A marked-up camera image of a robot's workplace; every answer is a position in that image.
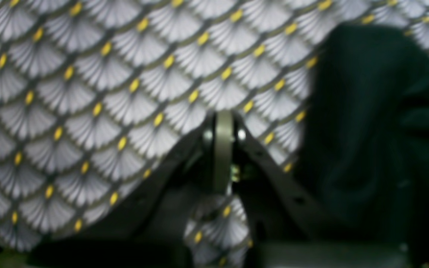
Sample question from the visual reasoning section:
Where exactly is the left gripper black left finger side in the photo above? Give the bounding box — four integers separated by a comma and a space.
28, 112, 234, 268

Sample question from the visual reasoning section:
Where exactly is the left gripper right finger side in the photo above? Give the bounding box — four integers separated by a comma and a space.
233, 115, 405, 268

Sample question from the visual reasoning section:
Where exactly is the black T-shirt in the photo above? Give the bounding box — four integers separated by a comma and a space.
296, 24, 429, 243

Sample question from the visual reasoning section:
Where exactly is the patterned fan-print tablecloth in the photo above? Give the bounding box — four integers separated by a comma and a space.
0, 0, 429, 268

